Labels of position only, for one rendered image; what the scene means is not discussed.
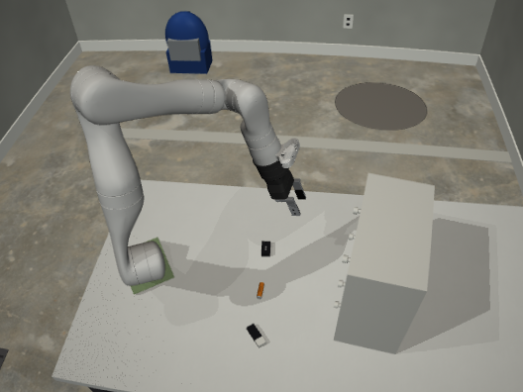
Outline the black and white eraser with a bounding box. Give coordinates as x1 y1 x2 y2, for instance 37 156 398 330
247 324 266 348

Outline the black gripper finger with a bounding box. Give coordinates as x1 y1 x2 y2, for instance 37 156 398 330
275 197 300 216
293 178 306 199

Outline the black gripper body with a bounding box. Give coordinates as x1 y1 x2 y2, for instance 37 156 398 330
249 135 300 200

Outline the orange aa battery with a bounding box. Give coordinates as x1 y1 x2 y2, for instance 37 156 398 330
257 282 264 299

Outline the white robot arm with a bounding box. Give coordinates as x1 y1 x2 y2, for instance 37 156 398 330
70 65 275 286

